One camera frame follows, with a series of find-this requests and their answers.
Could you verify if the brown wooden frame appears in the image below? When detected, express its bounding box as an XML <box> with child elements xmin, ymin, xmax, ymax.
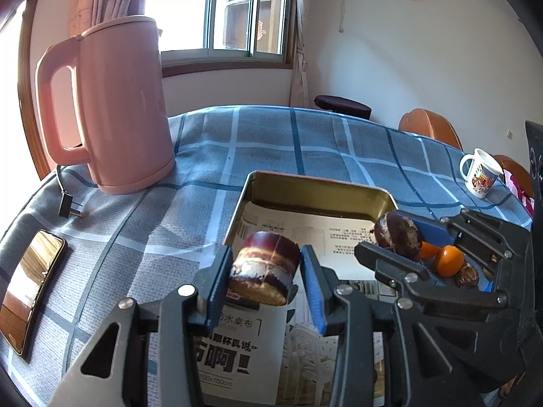
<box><xmin>17</xmin><ymin>0</ymin><xmax>52</xmax><ymax>179</ymax></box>

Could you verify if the large orange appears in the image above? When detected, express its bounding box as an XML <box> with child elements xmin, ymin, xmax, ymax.
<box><xmin>435</xmin><ymin>245</ymin><xmax>465</xmax><ymax>277</ymax></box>

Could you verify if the pink cloth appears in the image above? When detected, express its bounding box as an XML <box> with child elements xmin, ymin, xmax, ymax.
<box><xmin>511</xmin><ymin>170</ymin><xmax>536</xmax><ymax>217</ymax></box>

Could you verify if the black round stool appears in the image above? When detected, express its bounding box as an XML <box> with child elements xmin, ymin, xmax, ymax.
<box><xmin>314</xmin><ymin>95</ymin><xmax>373</xmax><ymax>120</ymax></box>

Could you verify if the white printed mug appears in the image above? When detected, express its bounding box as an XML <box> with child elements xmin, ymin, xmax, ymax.
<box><xmin>460</xmin><ymin>148</ymin><xmax>505</xmax><ymax>198</ymax></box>

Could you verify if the printed paper sheet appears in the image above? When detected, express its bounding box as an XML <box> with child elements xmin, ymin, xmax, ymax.
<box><xmin>199</xmin><ymin>201</ymin><xmax>399</xmax><ymax>407</ymax></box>

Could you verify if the small orange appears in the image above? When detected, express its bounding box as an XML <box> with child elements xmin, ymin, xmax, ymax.
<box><xmin>419</xmin><ymin>241</ymin><xmax>442</xmax><ymax>261</ymax></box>

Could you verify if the dark purple fruit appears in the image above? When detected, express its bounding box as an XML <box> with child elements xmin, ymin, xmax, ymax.
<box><xmin>373</xmin><ymin>212</ymin><xmax>423</xmax><ymax>262</ymax></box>

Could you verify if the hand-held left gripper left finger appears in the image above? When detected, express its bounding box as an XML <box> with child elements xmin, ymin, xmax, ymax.
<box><xmin>51</xmin><ymin>246</ymin><xmax>235</xmax><ymax>407</ymax></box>

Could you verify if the sliding window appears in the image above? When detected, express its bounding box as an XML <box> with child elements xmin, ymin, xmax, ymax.
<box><xmin>146</xmin><ymin>0</ymin><xmax>298</xmax><ymax>78</ymax></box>

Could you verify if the blue checked tablecloth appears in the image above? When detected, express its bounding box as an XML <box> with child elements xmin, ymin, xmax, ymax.
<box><xmin>0</xmin><ymin>105</ymin><xmax>533</xmax><ymax>407</ymax></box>

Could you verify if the pink electric kettle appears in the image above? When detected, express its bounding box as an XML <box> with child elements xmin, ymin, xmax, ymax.
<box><xmin>36</xmin><ymin>16</ymin><xmax>176</xmax><ymax>196</ymax></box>

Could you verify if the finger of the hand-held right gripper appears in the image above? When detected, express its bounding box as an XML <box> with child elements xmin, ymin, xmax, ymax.
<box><xmin>355</xmin><ymin>241</ymin><xmax>510</xmax><ymax>314</ymax></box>
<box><xmin>412</xmin><ymin>209</ymin><xmax>529</xmax><ymax>280</ymax></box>

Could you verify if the small brown fruit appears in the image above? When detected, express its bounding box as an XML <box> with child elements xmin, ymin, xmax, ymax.
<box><xmin>455</xmin><ymin>263</ymin><xmax>480</xmax><ymax>289</ymax></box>

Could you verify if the black smartphone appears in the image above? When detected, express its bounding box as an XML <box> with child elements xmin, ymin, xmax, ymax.
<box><xmin>0</xmin><ymin>229</ymin><xmax>69</xmax><ymax>356</ymax></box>

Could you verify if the rectangular metal tin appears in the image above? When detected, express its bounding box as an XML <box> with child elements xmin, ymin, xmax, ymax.
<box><xmin>223</xmin><ymin>171</ymin><xmax>399</xmax><ymax>249</ymax></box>

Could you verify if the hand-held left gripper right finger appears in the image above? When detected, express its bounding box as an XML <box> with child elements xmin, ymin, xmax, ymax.
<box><xmin>299</xmin><ymin>245</ymin><xmax>486</xmax><ymax>407</ymax></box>

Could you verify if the pale tied curtain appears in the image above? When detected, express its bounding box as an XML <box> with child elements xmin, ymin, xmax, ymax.
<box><xmin>288</xmin><ymin>0</ymin><xmax>315</xmax><ymax>109</ymax></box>

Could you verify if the black power plug cable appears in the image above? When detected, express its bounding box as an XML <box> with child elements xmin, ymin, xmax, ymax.
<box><xmin>55</xmin><ymin>165</ymin><xmax>83</xmax><ymax>219</ymax></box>

